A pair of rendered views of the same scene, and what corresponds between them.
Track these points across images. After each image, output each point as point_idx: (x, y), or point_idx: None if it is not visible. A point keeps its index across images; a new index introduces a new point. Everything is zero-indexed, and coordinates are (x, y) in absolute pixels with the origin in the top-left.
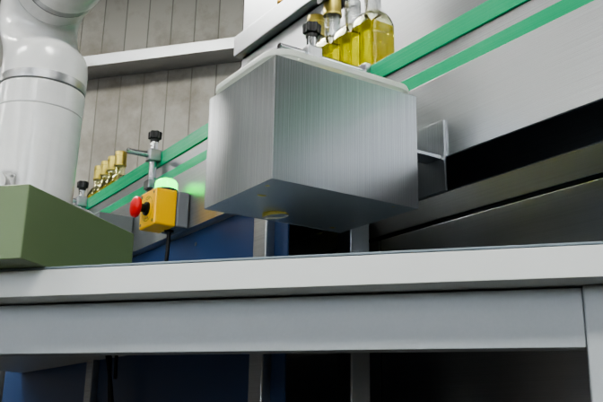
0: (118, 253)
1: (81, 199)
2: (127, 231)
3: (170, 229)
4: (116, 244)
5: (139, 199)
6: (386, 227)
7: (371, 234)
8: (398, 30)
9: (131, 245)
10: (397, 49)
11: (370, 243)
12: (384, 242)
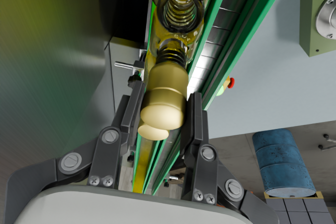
0: None
1: (168, 176)
2: None
3: None
4: None
5: (233, 81)
6: None
7: None
8: None
9: None
10: None
11: None
12: None
